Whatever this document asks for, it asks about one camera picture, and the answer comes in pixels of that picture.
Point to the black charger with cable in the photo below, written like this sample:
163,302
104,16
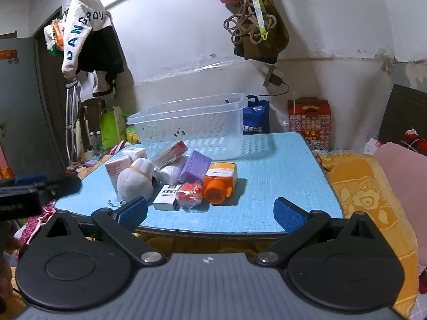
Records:
275,83

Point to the green yellow tin box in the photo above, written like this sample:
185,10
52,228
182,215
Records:
131,134

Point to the orange pill bottle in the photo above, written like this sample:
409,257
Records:
219,182

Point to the person's left hand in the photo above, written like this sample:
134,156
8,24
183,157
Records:
6,288

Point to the black hanging jacket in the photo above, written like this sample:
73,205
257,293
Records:
101,54

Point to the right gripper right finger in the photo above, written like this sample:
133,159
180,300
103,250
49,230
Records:
302,228

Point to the pink pillow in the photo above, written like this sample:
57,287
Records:
406,173

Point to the white Kent cigarette pack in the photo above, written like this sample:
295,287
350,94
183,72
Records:
166,198

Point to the blue shopping bag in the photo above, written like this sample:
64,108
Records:
255,116

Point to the purple box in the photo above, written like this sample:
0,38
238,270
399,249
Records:
195,168

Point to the red ball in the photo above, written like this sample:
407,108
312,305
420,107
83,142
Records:
189,195

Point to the translucent white plastic basket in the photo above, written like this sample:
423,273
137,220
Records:
211,125

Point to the red patterned gift box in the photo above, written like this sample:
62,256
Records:
311,118

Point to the yellow floral blanket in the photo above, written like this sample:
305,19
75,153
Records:
361,185

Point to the white lettered hanging garment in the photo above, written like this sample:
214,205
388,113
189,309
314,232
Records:
83,16

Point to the green paper bag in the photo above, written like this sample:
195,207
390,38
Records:
113,127

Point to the pink white carton box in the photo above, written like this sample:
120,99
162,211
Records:
115,167

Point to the red white cigarette box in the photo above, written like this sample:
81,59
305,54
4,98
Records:
170,155

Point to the dark wooden headboard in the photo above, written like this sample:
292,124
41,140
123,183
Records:
405,110

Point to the clear white packet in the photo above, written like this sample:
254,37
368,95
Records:
170,174

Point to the grey door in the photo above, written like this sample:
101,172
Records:
26,138

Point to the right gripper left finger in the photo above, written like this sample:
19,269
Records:
117,227

